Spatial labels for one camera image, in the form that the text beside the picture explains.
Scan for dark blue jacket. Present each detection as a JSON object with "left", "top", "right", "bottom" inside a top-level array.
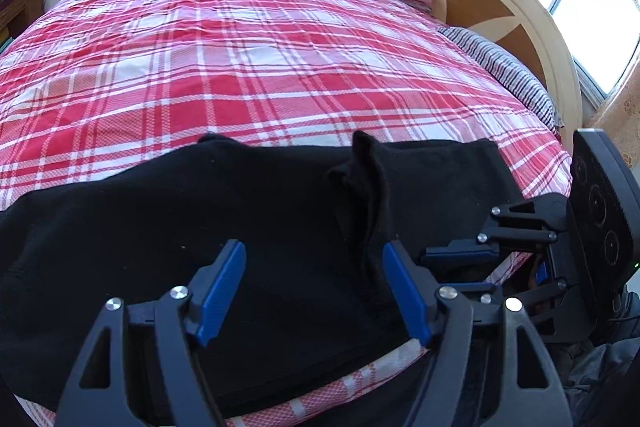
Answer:
[{"left": 549, "top": 286, "right": 640, "bottom": 427}]

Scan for striped pillow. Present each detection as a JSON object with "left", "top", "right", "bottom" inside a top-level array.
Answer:
[{"left": 438, "top": 27, "right": 562, "bottom": 135}]

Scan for red plaid bed cover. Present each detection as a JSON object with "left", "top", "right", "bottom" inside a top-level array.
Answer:
[{"left": 1, "top": 0, "right": 572, "bottom": 426}]

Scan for brown wooden desk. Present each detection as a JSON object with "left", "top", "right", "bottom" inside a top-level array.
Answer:
[{"left": 0, "top": 0, "right": 46, "bottom": 52}]

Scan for yellow side curtain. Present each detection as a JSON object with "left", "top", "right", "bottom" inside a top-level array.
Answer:
[{"left": 587, "top": 53, "right": 640, "bottom": 169}]

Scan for cream wooden headboard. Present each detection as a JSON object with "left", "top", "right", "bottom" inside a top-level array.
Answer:
[{"left": 432, "top": 0, "right": 582, "bottom": 152}]

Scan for black pants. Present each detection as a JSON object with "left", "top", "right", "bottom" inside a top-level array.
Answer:
[{"left": 1, "top": 131, "right": 523, "bottom": 418}]

